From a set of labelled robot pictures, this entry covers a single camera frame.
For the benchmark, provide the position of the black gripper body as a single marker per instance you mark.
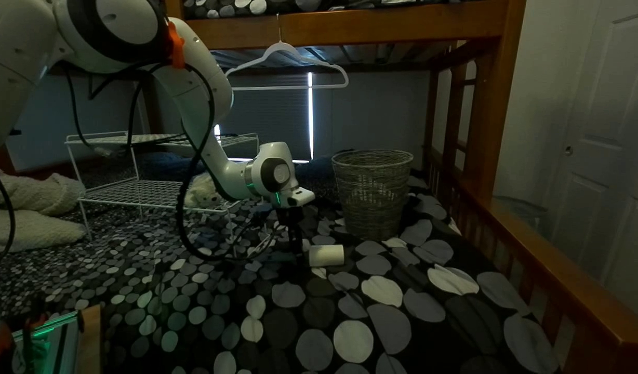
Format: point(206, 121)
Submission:
point(291, 218)

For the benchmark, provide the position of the white lint roller brush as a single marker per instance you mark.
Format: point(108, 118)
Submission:
point(326, 256)

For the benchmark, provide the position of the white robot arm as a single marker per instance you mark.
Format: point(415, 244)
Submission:
point(125, 39)

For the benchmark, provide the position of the black grey dotted blanket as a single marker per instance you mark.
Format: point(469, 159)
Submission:
point(420, 301)

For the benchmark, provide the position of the blue folded blanket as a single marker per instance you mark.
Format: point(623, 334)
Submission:
point(163, 165)

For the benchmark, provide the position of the woven wicker basket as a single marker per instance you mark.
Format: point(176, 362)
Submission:
point(372, 189)

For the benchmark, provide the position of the cream plush toy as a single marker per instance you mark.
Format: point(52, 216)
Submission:
point(203, 191)

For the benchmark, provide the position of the white plastic clothes hanger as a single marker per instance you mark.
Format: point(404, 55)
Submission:
point(280, 55)

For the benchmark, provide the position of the cream pillow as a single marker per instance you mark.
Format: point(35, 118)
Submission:
point(39, 212)

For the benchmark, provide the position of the white panel door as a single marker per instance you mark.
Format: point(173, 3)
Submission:
point(569, 141)

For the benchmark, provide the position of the white wire rack shelf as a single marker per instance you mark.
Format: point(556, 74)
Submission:
point(139, 170)

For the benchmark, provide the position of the wooden bunk bed frame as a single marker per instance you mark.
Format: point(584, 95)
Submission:
point(480, 47)

